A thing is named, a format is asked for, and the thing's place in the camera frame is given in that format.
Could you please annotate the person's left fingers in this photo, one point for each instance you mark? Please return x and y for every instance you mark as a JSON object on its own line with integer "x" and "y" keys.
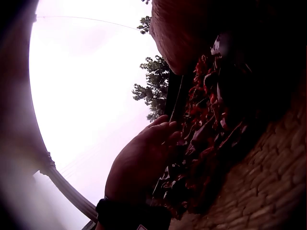
{"x": 163, "y": 130}

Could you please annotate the pile of dried red chillies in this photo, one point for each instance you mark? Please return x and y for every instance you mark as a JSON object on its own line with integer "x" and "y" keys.
{"x": 206, "y": 134}

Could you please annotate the person's left hand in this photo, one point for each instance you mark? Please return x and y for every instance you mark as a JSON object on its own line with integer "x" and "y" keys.
{"x": 136, "y": 163}

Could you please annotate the black wrist band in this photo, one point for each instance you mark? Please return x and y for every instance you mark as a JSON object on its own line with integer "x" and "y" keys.
{"x": 129, "y": 214}

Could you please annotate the green tree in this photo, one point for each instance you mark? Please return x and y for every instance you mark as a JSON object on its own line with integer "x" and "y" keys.
{"x": 154, "y": 83}

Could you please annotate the fluted stone column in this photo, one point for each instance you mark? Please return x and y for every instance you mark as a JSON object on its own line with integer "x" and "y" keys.
{"x": 64, "y": 182}

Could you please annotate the person's right hand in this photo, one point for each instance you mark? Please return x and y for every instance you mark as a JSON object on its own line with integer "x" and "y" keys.
{"x": 172, "y": 31}

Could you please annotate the woven bamboo tray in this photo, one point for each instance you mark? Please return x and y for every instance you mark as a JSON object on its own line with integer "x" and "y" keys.
{"x": 261, "y": 172}

